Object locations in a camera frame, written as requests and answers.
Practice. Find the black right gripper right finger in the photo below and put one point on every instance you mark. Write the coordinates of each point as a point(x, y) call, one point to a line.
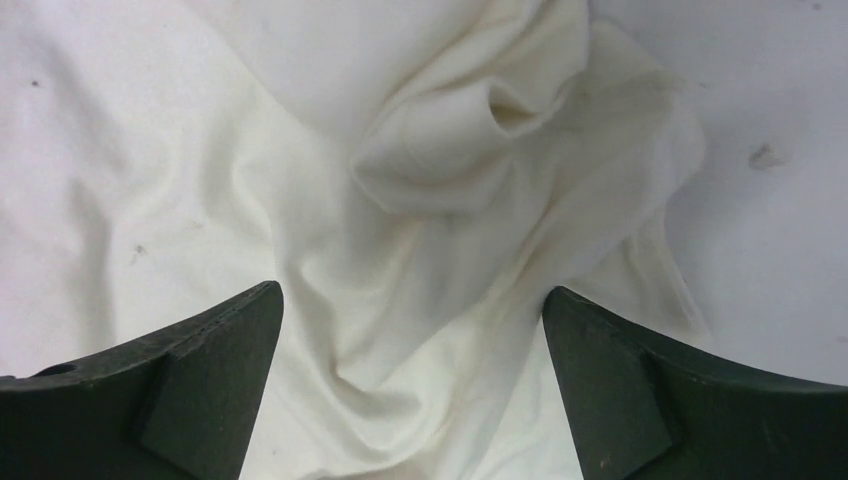
point(641, 405)

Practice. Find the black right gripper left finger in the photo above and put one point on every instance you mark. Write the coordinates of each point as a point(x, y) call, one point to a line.
point(178, 403)

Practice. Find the white t shirt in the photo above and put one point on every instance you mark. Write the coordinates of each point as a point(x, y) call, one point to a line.
point(417, 175)

